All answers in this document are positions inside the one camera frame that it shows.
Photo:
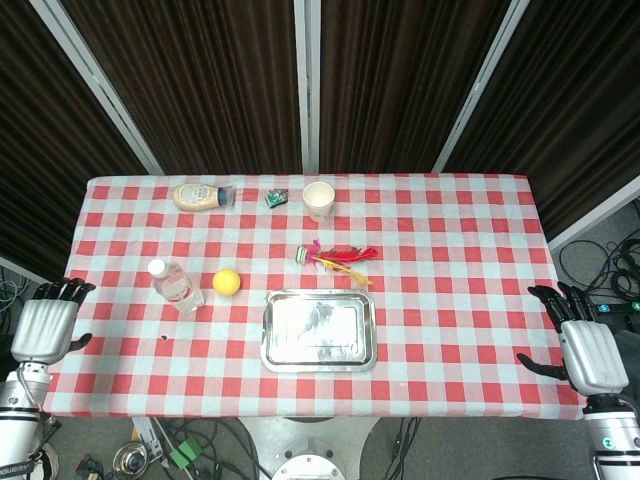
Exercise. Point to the black power strip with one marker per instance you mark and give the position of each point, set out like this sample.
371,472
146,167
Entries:
612,308

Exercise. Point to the beige sauce bottle blue cap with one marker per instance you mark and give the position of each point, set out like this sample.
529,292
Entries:
197,197

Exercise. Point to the small green toy tank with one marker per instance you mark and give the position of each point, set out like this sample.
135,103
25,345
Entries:
276,198

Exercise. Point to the white partition post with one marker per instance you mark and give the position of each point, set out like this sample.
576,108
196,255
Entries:
306,85
95,82
480,85

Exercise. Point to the white floral paper cup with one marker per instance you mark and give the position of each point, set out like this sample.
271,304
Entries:
318,200

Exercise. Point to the stainless steel rectangular tray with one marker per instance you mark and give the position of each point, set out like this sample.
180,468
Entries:
320,330

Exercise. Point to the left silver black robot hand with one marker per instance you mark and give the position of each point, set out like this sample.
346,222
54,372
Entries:
42,327

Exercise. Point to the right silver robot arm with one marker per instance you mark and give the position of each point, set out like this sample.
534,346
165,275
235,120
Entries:
615,440

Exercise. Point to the transparent plastic water bottle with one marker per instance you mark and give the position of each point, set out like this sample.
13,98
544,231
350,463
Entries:
176,288

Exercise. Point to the round metal caster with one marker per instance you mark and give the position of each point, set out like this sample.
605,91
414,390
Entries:
130,457

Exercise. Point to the yellow ball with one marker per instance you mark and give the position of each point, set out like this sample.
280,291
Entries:
226,283

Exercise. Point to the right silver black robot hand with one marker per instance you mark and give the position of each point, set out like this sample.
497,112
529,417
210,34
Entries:
592,355

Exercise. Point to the red feather shuttlecock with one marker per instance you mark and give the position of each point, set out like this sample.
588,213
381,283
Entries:
345,256

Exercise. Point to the dark brown curtain panel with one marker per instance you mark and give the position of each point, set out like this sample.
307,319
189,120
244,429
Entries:
395,85
565,110
200,85
45,150

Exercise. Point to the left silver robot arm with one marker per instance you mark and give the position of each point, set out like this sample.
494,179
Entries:
17,415

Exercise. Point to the green plug connector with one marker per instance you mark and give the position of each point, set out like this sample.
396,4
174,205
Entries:
184,452

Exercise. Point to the red white checkered tablecloth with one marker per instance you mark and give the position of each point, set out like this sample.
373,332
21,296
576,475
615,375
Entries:
450,300

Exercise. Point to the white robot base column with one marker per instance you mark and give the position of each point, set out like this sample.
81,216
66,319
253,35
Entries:
310,445

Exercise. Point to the white partition bottom rail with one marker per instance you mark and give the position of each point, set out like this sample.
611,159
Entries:
595,217

